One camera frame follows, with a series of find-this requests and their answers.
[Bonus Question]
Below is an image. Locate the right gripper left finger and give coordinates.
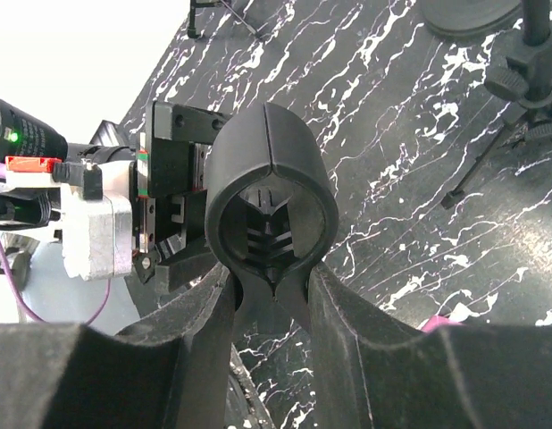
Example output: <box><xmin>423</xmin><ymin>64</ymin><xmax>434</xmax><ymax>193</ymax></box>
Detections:
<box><xmin>0</xmin><ymin>265</ymin><xmax>236</xmax><ymax>428</ymax></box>

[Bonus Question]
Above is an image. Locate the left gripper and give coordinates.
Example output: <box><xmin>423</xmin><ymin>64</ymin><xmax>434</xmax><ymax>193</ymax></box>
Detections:
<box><xmin>133</xmin><ymin>101</ymin><xmax>230</xmax><ymax>295</ymax></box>

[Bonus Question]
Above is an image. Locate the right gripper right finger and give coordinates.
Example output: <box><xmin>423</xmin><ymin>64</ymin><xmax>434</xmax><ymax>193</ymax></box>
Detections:
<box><xmin>308</xmin><ymin>265</ymin><xmax>552</xmax><ymax>428</ymax></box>

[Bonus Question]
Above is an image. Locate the black round-base mic stand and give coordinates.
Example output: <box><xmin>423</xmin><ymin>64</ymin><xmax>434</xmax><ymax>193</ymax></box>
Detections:
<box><xmin>205</xmin><ymin>103</ymin><xmax>339</xmax><ymax>333</ymax></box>

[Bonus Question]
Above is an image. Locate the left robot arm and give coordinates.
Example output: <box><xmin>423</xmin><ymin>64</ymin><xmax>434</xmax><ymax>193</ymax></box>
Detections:
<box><xmin>0</xmin><ymin>99</ymin><xmax>228</xmax><ymax>295</ymax></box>

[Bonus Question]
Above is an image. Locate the red mic tripod stand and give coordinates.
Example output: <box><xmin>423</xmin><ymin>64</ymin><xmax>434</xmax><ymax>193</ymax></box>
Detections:
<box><xmin>185</xmin><ymin>0</ymin><xmax>262</xmax><ymax>40</ymax></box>

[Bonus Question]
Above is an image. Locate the black tripod mic stand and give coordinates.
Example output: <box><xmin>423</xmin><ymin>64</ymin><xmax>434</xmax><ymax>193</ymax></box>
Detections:
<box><xmin>441</xmin><ymin>1</ymin><xmax>552</xmax><ymax>209</ymax></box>

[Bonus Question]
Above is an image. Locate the purple mic round-base stand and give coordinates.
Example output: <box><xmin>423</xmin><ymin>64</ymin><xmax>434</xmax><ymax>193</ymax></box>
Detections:
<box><xmin>417</xmin><ymin>0</ymin><xmax>521</xmax><ymax>39</ymax></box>

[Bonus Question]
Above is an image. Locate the pink wedge-shaped case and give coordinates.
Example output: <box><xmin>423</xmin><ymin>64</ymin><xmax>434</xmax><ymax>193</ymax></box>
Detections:
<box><xmin>421</xmin><ymin>303</ymin><xmax>469</xmax><ymax>332</ymax></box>

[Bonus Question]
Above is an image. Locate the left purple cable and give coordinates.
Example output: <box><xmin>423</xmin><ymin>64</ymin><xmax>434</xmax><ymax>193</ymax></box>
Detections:
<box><xmin>0</xmin><ymin>164</ymin><xmax>113</xmax><ymax>325</ymax></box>

